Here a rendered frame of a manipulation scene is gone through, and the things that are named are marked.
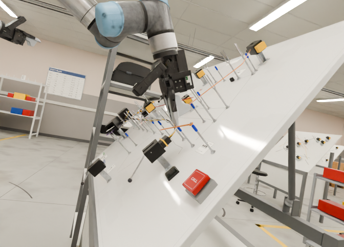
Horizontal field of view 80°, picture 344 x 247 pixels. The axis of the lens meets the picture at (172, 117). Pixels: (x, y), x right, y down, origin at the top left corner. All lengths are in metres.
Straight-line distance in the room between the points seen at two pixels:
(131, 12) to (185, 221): 0.48
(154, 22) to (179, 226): 0.48
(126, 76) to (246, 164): 1.35
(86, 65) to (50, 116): 2.19
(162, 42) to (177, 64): 0.07
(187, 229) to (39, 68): 8.41
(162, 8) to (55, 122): 7.92
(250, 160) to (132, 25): 0.41
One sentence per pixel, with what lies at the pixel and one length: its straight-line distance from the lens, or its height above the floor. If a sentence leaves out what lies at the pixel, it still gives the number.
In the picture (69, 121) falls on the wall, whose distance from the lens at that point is 8.26.
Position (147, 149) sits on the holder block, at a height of 1.13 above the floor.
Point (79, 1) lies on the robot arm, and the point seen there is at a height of 1.49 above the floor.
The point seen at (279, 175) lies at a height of 0.65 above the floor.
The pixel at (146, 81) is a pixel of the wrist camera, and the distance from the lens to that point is 0.56.
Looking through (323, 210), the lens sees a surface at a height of 0.59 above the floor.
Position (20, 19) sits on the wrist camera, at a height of 1.64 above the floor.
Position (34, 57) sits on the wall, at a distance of 8.80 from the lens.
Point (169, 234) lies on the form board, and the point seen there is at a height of 1.00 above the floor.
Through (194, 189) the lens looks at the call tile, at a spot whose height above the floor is 1.10.
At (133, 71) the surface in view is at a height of 1.58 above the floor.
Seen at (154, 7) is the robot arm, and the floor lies 1.50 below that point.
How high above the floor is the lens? 1.22
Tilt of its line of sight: 2 degrees up
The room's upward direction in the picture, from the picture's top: 11 degrees clockwise
